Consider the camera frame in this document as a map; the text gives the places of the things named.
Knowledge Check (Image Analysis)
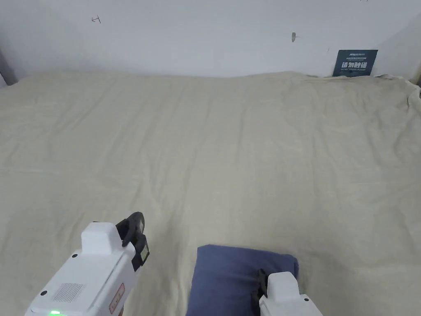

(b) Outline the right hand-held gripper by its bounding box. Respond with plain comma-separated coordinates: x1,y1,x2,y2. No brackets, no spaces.
251,268,325,316

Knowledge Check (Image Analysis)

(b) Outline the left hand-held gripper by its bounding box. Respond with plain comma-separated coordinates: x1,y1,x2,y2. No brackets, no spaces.
24,211,151,316

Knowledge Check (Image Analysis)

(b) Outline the dark blue garment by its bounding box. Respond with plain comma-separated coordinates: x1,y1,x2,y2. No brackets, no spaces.
185,244,300,316

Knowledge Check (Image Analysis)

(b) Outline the bed with beige sheet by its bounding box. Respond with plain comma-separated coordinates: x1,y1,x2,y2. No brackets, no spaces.
0,70,421,316

